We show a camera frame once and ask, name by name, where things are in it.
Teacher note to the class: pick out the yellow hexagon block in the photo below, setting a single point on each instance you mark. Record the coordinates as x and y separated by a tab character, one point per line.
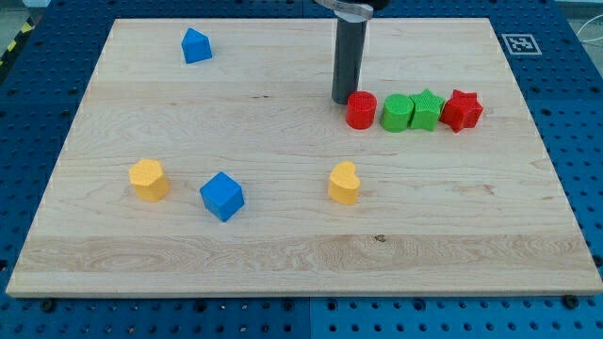
149	180

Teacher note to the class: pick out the red cylinder block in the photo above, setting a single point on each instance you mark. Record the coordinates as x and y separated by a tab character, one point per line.
361	109

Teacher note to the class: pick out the black bolt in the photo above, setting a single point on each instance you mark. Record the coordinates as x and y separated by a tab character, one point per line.
570	302
48	305

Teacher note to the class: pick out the wooden board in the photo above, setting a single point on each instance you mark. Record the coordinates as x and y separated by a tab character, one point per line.
475	213

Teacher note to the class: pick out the green star block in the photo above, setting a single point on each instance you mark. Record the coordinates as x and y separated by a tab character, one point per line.
427	111

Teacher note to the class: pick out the blue cube block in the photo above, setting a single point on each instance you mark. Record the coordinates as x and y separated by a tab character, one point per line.
222	196

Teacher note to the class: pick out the black bolt left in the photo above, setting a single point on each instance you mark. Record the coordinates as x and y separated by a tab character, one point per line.
48	305

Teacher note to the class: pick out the white fiducial marker tag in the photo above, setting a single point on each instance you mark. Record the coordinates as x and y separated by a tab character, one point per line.
521	44

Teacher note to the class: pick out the green cylinder block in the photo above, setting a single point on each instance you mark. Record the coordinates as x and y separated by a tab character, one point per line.
397	111

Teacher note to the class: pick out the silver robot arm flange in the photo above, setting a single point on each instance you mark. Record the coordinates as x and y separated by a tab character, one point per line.
363	11

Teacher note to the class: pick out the black bolt right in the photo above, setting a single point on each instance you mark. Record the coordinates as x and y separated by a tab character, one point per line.
570	302

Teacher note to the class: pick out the blue pentagon block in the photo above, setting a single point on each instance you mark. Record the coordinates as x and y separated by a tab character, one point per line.
196	46

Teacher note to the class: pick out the yellow heart block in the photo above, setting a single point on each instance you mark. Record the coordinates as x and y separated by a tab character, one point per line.
344	184

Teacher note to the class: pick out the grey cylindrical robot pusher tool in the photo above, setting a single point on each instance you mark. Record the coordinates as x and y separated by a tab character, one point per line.
348	54

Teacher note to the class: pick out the red star block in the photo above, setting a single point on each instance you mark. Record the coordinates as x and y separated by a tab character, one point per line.
462	110

